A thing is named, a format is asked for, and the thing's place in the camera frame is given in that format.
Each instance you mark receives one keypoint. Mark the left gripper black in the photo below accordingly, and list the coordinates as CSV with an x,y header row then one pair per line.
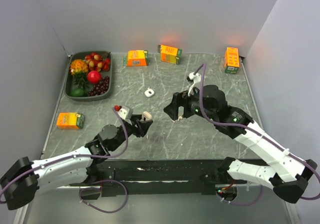
x,y
142,127

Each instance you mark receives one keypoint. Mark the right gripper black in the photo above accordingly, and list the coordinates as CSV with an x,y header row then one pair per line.
x,y
185,99

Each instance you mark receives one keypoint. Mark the pink earbud charging case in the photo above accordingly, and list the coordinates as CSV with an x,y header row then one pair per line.
x,y
146,116

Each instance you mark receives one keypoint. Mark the white earbud charging case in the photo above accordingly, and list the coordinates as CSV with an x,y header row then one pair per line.
x,y
149,92

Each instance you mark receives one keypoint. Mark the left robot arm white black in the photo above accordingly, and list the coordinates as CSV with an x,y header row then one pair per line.
x,y
25,178

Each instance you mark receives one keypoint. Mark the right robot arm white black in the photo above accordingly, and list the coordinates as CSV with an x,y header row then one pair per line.
x,y
286,174

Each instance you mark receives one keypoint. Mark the dark purple grape bunch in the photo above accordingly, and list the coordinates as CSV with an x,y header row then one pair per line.
x,y
101,87

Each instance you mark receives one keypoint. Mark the orange juice box back middle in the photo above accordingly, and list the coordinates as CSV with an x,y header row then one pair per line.
x,y
169,54

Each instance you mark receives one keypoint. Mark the orange juice box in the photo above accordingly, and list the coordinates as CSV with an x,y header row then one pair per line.
x,y
169,54
231,63
136,58
70,120

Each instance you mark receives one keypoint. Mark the dark grey fruit tray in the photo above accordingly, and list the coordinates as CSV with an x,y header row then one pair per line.
x,y
69,83

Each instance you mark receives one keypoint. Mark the red toy apple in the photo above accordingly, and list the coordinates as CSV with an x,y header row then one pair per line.
x,y
94,77

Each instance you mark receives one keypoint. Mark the orange juice box back left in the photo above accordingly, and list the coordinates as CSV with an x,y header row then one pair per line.
x,y
136,58

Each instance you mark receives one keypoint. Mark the green toy avocado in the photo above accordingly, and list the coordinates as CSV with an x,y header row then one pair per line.
x,y
78,92

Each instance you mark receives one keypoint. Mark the orange juice box front left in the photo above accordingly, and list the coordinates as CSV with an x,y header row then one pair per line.
x,y
70,120

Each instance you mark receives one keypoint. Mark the orange juice box back right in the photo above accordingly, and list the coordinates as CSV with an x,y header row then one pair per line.
x,y
231,63

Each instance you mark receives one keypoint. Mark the orange toy pineapple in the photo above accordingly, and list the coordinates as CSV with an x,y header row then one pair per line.
x,y
79,71

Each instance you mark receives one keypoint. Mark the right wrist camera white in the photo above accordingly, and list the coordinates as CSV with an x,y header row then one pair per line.
x,y
193,80

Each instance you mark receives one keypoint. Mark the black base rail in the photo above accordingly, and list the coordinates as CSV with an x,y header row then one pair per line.
x,y
157,176

